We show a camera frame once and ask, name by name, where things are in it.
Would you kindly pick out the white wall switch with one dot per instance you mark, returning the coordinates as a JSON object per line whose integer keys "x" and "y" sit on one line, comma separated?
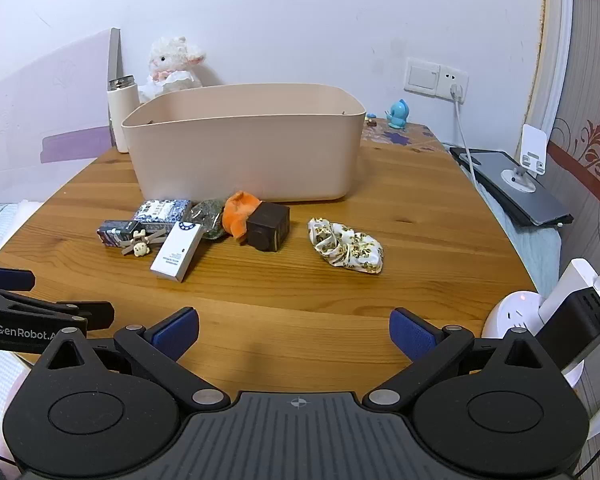
{"x": 421, "y": 77}

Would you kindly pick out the white bedding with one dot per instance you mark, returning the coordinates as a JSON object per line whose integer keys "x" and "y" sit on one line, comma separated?
{"x": 0, "y": 230}

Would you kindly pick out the lilac bed headboard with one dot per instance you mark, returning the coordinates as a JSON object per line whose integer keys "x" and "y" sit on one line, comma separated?
{"x": 45, "y": 110}

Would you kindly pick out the white thermos bottle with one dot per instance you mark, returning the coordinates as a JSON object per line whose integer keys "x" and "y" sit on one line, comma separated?
{"x": 121, "y": 115}

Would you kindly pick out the floral fabric scrunchie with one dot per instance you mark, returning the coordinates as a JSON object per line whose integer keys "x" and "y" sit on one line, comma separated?
{"x": 347, "y": 247}

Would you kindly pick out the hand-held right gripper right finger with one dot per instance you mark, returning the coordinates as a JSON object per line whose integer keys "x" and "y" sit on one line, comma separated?
{"x": 411, "y": 335}

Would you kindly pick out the bear hair clip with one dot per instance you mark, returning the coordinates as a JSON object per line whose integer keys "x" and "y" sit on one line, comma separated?
{"x": 141, "y": 246}

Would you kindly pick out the black power adapter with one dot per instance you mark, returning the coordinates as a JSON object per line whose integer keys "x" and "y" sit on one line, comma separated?
{"x": 575, "y": 327}

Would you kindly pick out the grey tablet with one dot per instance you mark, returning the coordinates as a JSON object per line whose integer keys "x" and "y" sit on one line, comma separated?
{"x": 525, "y": 200}

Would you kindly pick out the light blue cloth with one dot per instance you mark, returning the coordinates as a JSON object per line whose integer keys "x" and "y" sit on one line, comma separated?
{"x": 530, "y": 250}

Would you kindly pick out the white power plug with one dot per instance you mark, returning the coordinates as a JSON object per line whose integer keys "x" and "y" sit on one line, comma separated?
{"x": 456, "y": 94}

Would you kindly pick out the dark brown cube box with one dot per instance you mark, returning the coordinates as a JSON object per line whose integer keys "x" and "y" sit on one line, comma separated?
{"x": 270, "y": 227}

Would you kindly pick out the white phone stand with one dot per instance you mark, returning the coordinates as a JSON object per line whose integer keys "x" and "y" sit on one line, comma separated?
{"x": 532, "y": 152}

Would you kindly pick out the purple flower patterned mat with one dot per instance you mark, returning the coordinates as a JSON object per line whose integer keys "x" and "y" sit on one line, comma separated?
{"x": 405, "y": 137}

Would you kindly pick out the white wall socket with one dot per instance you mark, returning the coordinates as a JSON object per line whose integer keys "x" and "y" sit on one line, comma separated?
{"x": 454, "y": 76}

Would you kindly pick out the pink plastic storage bin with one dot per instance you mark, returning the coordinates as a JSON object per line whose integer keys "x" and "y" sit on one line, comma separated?
{"x": 240, "y": 150}

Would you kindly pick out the small dark blue box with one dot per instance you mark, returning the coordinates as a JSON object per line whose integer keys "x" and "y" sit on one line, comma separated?
{"x": 115, "y": 234}

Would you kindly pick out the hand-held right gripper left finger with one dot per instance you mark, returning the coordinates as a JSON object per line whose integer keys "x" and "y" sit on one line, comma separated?
{"x": 176, "y": 332}

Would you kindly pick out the green glittery pouch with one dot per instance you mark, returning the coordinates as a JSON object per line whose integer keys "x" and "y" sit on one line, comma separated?
{"x": 207, "y": 217}

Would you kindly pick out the blue cartoon figurine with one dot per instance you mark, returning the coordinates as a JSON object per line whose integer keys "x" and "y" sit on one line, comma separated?
{"x": 397, "y": 116}

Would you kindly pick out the white round power strip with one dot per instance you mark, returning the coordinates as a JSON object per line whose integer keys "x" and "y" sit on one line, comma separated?
{"x": 510, "y": 312}

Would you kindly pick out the small blue trinket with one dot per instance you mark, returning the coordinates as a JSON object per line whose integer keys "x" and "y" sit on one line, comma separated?
{"x": 371, "y": 120}

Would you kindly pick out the orange cloth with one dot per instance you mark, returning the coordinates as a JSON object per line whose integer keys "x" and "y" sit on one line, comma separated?
{"x": 237, "y": 212}

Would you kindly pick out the blue white patterned box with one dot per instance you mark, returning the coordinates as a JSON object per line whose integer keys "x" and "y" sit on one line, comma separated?
{"x": 162, "y": 211}

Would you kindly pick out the white plush sheep toy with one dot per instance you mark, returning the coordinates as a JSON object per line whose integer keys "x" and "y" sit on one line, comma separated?
{"x": 172, "y": 62}

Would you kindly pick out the white rectangular box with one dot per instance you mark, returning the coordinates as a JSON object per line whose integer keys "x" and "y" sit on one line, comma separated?
{"x": 177, "y": 252}

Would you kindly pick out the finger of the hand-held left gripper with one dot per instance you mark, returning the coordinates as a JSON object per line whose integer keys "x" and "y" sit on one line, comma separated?
{"x": 92, "y": 315}
{"x": 7, "y": 279}

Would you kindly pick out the white door frame trim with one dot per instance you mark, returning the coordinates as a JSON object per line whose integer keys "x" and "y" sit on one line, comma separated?
{"x": 555, "y": 60}

